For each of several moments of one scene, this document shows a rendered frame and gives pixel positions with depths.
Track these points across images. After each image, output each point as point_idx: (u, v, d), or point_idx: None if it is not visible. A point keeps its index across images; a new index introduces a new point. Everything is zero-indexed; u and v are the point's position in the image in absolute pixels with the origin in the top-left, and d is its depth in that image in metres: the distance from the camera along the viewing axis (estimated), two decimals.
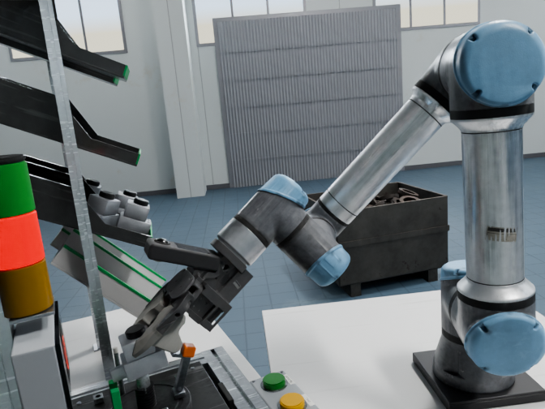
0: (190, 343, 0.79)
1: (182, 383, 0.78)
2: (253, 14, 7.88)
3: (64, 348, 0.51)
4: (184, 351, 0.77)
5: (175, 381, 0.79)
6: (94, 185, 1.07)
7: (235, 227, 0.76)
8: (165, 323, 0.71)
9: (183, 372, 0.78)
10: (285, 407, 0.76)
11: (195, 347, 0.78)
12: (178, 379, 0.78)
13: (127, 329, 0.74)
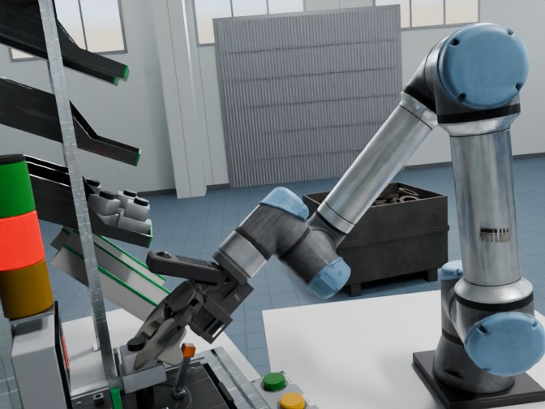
0: (190, 343, 0.79)
1: (182, 383, 0.78)
2: (253, 14, 7.88)
3: (64, 348, 0.51)
4: (184, 351, 0.77)
5: (175, 381, 0.79)
6: (94, 185, 1.07)
7: (236, 240, 0.77)
8: (166, 336, 0.71)
9: (183, 372, 0.78)
10: (285, 407, 0.76)
11: (195, 347, 0.78)
12: (178, 379, 0.78)
13: (130, 341, 0.74)
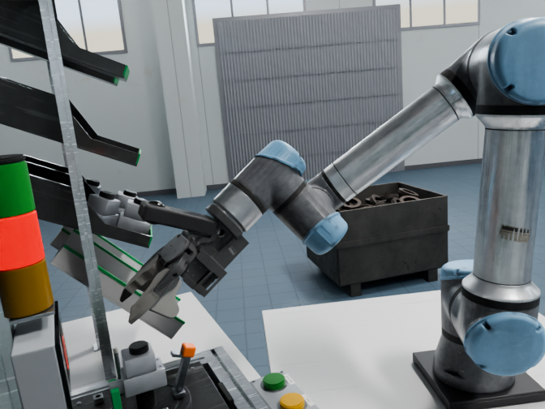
0: (190, 343, 0.79)
1: (182, 383, 0.78)
2: (253, 14, 7.88)
3: (64, 348, 0.51)
4: (184, 351, 0.77)
5: (175, 381, 0.79)
6: (94, 185, 1.07)
7: (231, 191, 0.75)
8: (162, 284, 0.69)
9: (183, 372, 0.78)
10: (285, 407, 0.76)
11: (195, 347, 0.78)
12: (178, 379, 0.78)
13: (131, 345, 0.75)
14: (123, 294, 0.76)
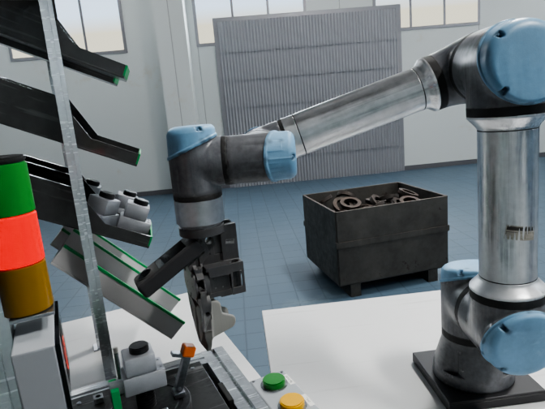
0: (190, 343, 0.79)
1: (182, 383, 0.78)
2: (253, 14, 7.88)
3: (64, 348, 0.51)
4: (184, 351, 0.77)
5: (175, 381, 0.79)
6: (94, 185, 1.07)
7: (181, 210, 0.72)
8: (205, 325, 0.75)
9: (183, 372, 0.78)
10: (285, 407, 0.76)
11: (195, 347, 0.78)
12: (178, 379, 0.78)
13: (131, 345, 0.75)
14: (203, 343, 0.79)
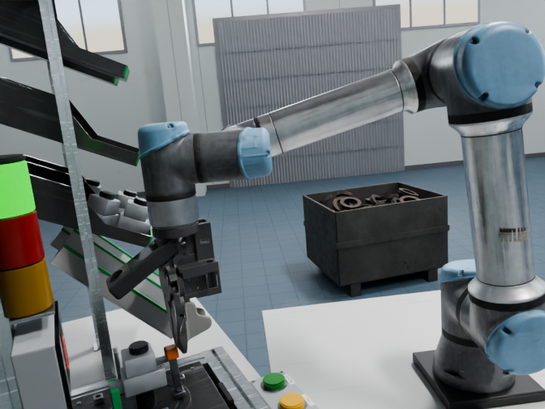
0: (172, 344, 0.78)
1: (178, 383, 0.78)
2: (253, 14, 7.88)
3: (64, 348, 0.51)
4: (167, 355, 0.76)
5: (173, 382, 0.78)
6: (94, 185, 1.07)
7: (152, 209, 0.70)
8: (179, 327, 0.73)
9: (175, 373, 0.77)
10: (285, 407, 0.76)
11: (176, 348, 0.76)
12: (173, 381, 0.77)
13: (131, 345, 0.75)
14: (178, 346, 0.77)
